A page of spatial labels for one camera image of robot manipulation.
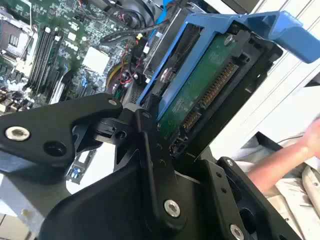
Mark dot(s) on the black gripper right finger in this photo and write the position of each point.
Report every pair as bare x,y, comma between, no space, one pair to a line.
221,182

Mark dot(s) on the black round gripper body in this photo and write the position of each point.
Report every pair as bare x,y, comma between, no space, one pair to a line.
110,207

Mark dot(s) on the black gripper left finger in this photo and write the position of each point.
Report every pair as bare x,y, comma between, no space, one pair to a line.
50,125

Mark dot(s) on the bare person hand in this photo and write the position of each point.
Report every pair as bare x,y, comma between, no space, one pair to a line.
313,140

